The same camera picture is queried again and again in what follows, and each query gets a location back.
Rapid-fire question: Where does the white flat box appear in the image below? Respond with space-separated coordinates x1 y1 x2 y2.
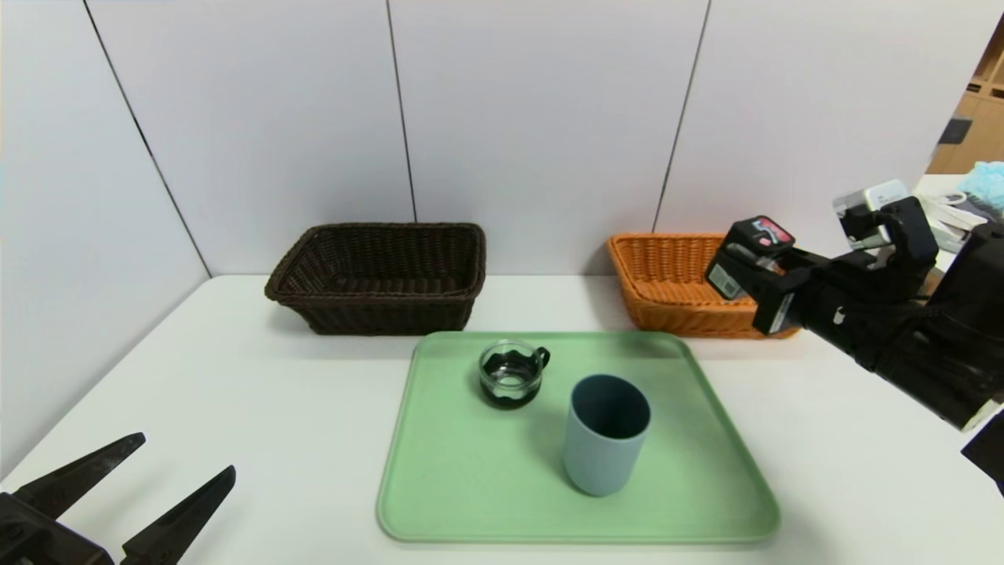
916 191 991 234

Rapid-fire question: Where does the glass cup with black holder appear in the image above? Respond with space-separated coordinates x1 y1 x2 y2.
478 339 551 410

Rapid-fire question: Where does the black pink chewing gum box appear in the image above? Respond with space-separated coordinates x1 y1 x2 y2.
704 216 796 301

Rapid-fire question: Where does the light blue fluffy cloth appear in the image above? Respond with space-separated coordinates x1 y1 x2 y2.
959 161 1004 213

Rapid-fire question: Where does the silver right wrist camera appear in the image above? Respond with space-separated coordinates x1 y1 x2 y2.
833 179 911 250

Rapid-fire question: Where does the wooden shelving unit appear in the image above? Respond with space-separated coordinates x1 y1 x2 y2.
926 16 1004 175

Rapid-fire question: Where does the light green plastic tray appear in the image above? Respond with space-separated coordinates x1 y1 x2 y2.
376 330 781 545

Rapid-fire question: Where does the blue-grey plastic tumbler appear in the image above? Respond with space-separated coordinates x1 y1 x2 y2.
563 374 652 498

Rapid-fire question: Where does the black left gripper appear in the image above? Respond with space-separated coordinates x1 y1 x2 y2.
0 432 237 565

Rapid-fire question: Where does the dark brown wicker basket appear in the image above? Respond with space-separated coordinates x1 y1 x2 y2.
264 223 487 337

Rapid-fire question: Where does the white side table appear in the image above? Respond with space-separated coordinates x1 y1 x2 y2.
910 174 1004 272

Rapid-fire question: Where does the orange wicker basket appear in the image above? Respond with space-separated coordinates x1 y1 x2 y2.
606 232 801 340

